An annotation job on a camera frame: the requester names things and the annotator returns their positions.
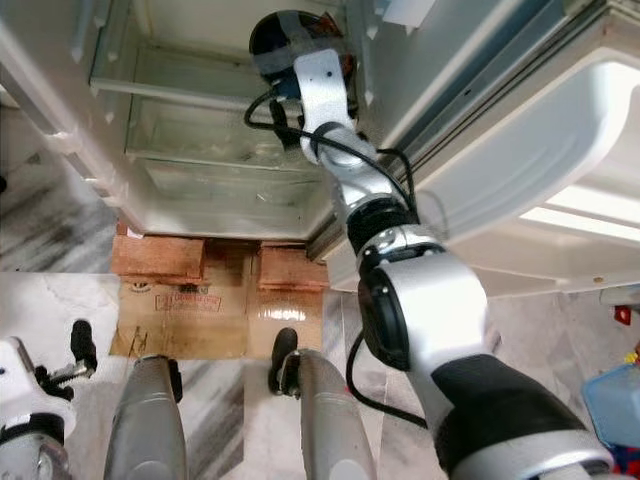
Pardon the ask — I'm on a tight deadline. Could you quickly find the blue plastic container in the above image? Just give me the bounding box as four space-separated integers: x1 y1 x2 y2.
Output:
581 361 640 448

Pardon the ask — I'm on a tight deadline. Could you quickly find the silver robot left leg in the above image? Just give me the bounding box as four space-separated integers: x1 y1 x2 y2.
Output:
104 354 192 480

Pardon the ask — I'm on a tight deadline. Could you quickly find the silver robot leg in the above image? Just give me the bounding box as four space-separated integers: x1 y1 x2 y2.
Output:
270 327 382 480
104 354 192 480

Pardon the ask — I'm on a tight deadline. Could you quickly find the clear fridge drawer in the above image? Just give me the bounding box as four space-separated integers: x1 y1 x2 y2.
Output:
135 160 347 237

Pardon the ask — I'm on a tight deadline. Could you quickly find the round purple taped tin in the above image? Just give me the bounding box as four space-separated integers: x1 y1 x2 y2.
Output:
249 9 347 83

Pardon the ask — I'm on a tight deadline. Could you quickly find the flat brown cardboard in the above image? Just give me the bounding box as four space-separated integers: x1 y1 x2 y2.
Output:
109 277 322 360

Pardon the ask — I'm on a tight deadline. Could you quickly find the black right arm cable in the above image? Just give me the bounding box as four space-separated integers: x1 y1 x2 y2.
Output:
244 90 433 431

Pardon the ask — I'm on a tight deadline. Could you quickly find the silver robot right leg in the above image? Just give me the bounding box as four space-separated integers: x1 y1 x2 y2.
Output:
270 327 382 480

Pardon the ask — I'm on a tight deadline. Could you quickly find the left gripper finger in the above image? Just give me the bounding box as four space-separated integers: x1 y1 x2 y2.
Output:
71 320 99 377

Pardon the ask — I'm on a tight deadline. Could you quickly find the white fridge door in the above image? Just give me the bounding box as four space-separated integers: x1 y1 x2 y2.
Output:
305 0 640 297

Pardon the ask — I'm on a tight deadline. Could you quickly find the white fridge cabinet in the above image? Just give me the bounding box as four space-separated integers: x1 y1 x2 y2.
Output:
0 0 371 251

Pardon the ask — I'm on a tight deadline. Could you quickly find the wide red brick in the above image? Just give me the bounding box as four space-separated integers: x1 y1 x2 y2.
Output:
110 234 205 287

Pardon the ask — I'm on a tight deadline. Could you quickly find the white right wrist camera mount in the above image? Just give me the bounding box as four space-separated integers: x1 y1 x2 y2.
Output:
295 50 362 132

